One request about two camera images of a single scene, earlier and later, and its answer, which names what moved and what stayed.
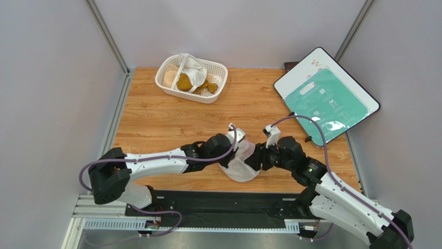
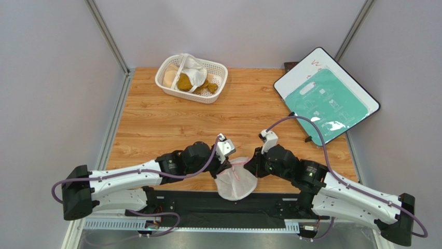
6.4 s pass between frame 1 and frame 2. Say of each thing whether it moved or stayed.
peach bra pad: stayed
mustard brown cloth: stayed
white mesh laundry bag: moved
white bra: stayed
